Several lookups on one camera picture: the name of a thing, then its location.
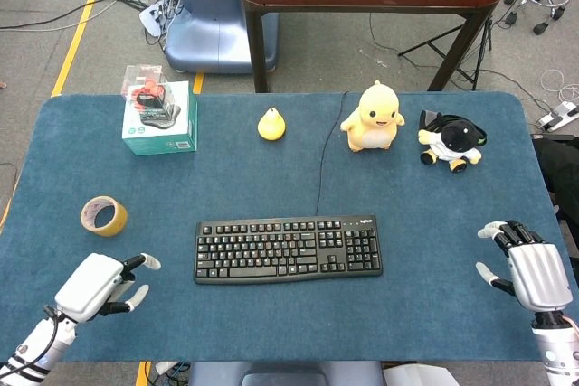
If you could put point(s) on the yellow tape roll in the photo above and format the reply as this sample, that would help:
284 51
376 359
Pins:
104 216

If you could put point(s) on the black and white plush toy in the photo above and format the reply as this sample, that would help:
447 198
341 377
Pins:
452 142

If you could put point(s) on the black tripod stand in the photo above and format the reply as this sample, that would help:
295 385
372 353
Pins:
457 53

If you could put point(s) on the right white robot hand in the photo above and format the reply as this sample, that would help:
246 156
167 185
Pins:
534 275

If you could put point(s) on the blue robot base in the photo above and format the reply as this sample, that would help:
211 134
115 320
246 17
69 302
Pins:
217 20

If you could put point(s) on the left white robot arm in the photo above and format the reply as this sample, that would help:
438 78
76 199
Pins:
40 347

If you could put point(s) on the coffee maker box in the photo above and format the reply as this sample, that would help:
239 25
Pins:
147 87

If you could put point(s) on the white power strip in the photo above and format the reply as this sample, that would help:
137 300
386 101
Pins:
561 115

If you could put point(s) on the yellow duck plush toy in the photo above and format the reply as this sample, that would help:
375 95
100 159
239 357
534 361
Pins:
374 119

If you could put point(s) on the teal cardboard box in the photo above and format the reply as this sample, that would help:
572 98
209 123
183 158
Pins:
160 126

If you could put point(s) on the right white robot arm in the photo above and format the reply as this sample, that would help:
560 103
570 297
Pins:
556 345

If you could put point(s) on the black computer keyboard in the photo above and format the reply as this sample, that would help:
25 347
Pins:
287 249

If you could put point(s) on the yellow pear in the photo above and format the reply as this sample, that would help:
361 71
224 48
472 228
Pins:
271 124

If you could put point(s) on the blue table mat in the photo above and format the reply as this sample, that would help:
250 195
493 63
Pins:
289 178

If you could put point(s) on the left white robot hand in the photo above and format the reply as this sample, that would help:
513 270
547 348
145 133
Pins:
90 285

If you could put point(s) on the grey robot torso base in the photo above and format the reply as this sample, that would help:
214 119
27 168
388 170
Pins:
285 373

